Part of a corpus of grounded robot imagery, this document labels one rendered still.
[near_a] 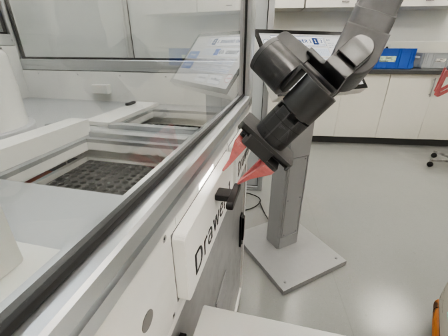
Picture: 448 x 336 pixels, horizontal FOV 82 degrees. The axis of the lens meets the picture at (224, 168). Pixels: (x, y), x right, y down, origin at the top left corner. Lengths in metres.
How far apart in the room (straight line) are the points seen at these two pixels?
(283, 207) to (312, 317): 0.53
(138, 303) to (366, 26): 0.42
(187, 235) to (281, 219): 1.22
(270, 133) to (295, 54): 0.12
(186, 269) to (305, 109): 0.26
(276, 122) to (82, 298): 0.31
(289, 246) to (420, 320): 0.67
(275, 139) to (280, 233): 1.22
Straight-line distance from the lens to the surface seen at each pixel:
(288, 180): 1.40
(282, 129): 0.39
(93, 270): 0.21
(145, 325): 0.32
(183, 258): 0.34
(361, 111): 3.62
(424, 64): 4.09
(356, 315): 1.52
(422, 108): 3.91
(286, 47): 0.42
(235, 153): 0.41
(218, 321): 0.45
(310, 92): 0.38
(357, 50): 0.39
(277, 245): 1.63
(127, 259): 0.24
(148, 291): 0.30
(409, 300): 1.70
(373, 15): 0.44
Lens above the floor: 1.13
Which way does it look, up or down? 25 degrees down
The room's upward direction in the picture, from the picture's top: straight up
